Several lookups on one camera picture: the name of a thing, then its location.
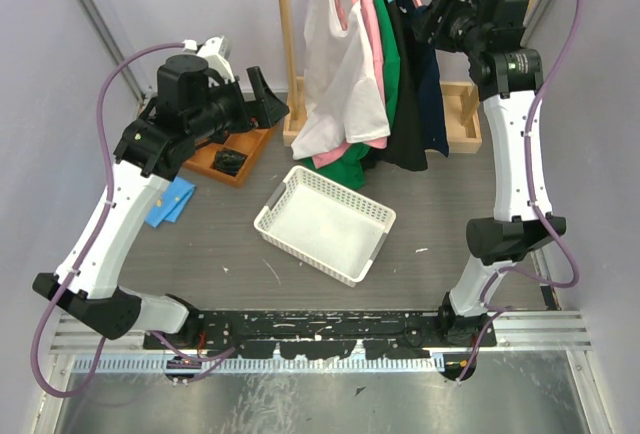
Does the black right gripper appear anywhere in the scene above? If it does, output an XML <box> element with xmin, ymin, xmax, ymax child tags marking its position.
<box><xmin>407</xmin><ymin>0</ymin><xmax>486</xmax><ymax>58</ymax></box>

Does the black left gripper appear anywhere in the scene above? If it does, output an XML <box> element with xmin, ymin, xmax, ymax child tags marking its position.
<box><xmin>190</xmin><ymin>67</ymin><xmax>291</xmax><ymax>143</ymax></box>

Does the navy blue t shirt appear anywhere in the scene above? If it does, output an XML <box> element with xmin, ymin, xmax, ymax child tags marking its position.
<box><xmin>393</xmin><ymin>0</ymin><xmax>450</xmax><ymax>157</ymax></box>

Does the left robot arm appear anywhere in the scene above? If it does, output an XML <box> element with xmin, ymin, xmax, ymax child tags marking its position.
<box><xmin>32</xmin><ymin>54</ymin><xmax>289</xmax><ymax>350</ymax></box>

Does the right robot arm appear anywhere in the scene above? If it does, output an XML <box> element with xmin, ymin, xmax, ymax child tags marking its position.
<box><xmin>413</xmin><ymin>0</ymin><xmax>566</xmax><ymax>348</ymax></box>

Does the white t shirt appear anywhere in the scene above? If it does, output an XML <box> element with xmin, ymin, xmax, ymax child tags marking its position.
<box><xmin>291</xmin><ymin>0</ymin><xmax>391</xmax><ymax>161</ymax></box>

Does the pink t shirt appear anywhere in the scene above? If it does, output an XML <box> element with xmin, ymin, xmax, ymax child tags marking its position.
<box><xmin>312</xmin><ymin>0</ymin><xmax>390</xmax><ymax>169</ymax></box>

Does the green t shirt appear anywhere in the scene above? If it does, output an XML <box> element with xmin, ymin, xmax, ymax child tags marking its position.
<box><xmin>313</xmin><ymin>0</ymin><xmax>401</xmax><ymax>190</ymax></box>

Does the black t shirt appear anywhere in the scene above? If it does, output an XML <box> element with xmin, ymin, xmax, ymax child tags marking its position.
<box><xmin>371</xmin><ymin>1</ymin><xmax>428</xmax><ymax>172</ymax></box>

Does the orange wooden compartment tray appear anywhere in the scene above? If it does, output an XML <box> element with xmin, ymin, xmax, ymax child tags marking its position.
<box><xmin>137</xmin><ymin>98</ymin><xmax>281</xmax><ymax>189</ymax></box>

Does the dark rolled sock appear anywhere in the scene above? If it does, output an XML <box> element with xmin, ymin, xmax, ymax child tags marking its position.
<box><xmin>212</xmin><ymin>149</ymin><xmax>247</xmax><ymax>177</ymax></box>

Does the wooden clothes rack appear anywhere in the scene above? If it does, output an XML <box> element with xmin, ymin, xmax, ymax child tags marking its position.
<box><xmin>272</xmin><ymin>0</ymin><xmax>561</xmax><ymax>155</ymax></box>

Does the blue folded cloth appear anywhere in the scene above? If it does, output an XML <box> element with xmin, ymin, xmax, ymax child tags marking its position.
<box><xmin>145</xmin><ymin>177</ymin><xmax>196</xmax><ymax>228</ymax></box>

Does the white plastic basket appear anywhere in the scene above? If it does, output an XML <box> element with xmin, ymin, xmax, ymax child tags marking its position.
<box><xmin>253</xmin><ymin>166</ymin><xmax>396</xmax><ymax>287</ymax></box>

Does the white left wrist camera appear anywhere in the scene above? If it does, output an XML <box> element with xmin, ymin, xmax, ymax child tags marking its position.
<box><xmin>183</xmin><ymin>36</ymin><xmax>235</xmax><ymax>81</ymax></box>

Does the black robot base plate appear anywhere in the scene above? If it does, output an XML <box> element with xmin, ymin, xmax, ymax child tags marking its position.
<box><xmin>163</xmin><ymin>307</ymin><xmax>489</xmax><ymax>361</ymax></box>

